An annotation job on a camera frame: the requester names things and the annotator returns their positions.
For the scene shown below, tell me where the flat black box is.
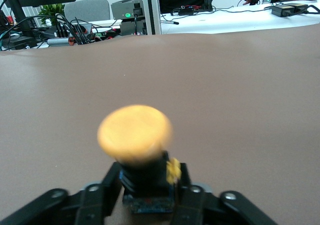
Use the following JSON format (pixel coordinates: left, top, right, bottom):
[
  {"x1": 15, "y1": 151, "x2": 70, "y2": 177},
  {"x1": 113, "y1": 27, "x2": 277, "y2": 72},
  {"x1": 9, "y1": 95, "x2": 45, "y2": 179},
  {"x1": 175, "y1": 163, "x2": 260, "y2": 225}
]
[{"x1": 0, "y1": 36, "x2": 38, "y2": 51}]

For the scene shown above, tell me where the black monitor stand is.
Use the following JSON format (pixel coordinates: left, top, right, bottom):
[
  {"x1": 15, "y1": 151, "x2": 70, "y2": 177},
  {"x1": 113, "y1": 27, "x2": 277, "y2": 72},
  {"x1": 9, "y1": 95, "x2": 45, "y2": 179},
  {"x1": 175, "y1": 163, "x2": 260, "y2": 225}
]
[{"x1": 6, "y1": 0, "x2": 29, "y2": 29}]

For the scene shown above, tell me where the large black power adapter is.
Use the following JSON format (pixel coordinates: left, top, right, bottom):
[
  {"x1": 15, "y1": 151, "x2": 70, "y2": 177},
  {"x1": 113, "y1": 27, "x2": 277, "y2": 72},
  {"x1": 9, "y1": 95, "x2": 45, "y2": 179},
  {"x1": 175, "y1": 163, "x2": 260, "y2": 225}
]
[{"x1": 271, "y1": 2, "x2": 310, "y2": 18}]

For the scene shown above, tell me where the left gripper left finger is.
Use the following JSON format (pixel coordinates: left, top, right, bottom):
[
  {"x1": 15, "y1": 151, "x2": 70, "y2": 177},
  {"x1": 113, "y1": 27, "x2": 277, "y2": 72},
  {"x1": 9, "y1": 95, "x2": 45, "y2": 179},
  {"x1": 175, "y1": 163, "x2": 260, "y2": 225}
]
[{"x1": 0, "y1": 161, "x2": 125, "y2": 225}]

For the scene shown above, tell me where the grey device with green light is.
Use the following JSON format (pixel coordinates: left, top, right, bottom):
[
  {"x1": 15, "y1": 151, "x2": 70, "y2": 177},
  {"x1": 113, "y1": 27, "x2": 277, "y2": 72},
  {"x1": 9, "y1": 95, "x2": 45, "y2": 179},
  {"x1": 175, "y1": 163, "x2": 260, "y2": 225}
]
[{"x1": 110, "y1": 0, "x2": 147, "y2": 21}]

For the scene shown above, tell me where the grey metal box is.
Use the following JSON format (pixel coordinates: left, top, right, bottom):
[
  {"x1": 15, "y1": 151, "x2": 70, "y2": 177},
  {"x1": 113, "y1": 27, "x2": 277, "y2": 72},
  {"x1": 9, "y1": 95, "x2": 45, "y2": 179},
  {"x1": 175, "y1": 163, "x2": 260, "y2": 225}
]
[{"x1": 119, "y1": 18, "x2": 148, "y2": 36}]

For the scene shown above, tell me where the grey office chair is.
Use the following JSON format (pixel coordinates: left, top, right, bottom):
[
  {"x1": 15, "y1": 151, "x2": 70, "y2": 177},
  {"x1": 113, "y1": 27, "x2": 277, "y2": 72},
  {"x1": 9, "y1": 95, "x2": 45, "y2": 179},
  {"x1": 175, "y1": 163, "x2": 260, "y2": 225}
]
[{"x1": 64, "y1": 0, "x2": 112, "y2": 23}]

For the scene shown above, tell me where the yellow mushroom push button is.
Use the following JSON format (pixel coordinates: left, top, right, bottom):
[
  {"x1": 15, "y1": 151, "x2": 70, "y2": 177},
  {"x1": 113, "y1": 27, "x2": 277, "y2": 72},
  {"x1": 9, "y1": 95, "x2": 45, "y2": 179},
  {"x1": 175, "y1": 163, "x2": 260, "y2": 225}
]
[{"x1": 97, "y1": 104, "x2": 182, "y2": 215}]

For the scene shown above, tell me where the green potted plant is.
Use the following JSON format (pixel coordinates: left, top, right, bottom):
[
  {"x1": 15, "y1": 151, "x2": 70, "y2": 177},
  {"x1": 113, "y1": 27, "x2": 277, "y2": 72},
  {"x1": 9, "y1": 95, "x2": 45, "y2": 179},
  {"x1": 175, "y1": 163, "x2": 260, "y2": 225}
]
[{"x1": 37, "y1": 3, "x2": 66, "y2": 27}]

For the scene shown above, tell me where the large table cover mat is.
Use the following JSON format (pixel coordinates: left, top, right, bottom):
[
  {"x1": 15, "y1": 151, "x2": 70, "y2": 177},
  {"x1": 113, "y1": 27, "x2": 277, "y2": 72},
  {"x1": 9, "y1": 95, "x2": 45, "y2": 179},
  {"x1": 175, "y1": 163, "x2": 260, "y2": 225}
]
[{"x1": 0, "y1": 23, "x2": 320, "y2": 225}]

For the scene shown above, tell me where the aluminium upright post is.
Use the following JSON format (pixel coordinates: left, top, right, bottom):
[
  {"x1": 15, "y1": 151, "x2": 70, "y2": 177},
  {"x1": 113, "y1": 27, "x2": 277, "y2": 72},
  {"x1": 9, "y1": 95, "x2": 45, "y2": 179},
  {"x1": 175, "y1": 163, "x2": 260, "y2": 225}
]
[{"x1": 140, "y1": 0, "x2": 163, "y2": 36}]

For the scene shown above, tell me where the white work table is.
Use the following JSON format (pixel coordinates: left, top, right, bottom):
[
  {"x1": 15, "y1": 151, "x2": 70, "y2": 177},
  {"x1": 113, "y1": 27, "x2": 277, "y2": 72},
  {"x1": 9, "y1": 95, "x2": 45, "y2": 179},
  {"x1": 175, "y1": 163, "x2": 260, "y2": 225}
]
[{"x1": 159, "y1": 0, "x2": 320, "y2": 35}]

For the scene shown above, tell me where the black ribbed stick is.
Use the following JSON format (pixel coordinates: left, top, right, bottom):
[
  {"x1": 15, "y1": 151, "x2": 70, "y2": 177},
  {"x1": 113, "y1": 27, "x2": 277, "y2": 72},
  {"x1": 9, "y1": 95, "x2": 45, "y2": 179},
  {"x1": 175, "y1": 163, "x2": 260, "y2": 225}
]
[{"x1": 159, "y1": 19, "x2": 180, "y2": 26}]

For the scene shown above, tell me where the grey metal cylinder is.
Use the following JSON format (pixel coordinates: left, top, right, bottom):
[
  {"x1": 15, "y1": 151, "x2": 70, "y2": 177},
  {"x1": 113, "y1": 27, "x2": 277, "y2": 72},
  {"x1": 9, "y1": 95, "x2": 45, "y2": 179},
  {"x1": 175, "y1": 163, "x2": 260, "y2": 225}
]
[{"x1": 46, "y1": 36, "x2": 70, "y2": 48}]

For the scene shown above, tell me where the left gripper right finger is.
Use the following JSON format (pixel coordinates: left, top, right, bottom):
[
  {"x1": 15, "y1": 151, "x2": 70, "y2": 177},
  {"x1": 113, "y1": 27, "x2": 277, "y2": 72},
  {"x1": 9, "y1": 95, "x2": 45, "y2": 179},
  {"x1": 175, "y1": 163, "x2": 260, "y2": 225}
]
[{"x1": 172, "y1": 162, "x2": 278, "y2": 225}]

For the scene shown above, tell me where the small black power brick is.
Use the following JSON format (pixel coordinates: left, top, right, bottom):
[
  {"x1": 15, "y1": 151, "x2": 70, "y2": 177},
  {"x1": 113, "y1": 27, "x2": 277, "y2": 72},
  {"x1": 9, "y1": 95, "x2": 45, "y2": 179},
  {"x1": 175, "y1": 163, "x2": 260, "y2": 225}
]
[{"x1": 171, "y1": 6, "x2": 196, "y2": 16}]

